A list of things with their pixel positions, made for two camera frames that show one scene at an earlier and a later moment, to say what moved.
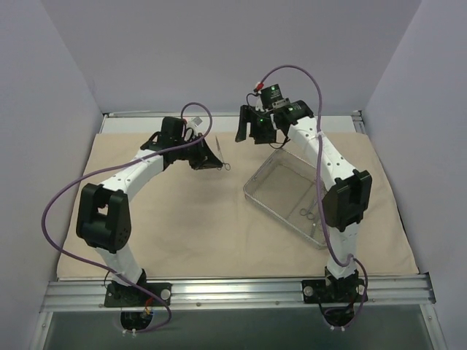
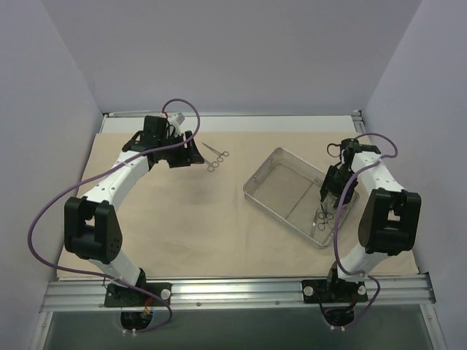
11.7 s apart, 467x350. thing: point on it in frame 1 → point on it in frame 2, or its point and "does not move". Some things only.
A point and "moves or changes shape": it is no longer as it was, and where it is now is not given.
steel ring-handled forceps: [227, 165] moves or changes shape
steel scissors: [309, 214] moves or changes shape
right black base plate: [318, 291] does not move
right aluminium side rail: [358, 121] does not move
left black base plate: [118, 295] does not move
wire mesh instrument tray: [284, 185] does not move
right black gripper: [253, 124] → [331, 188]
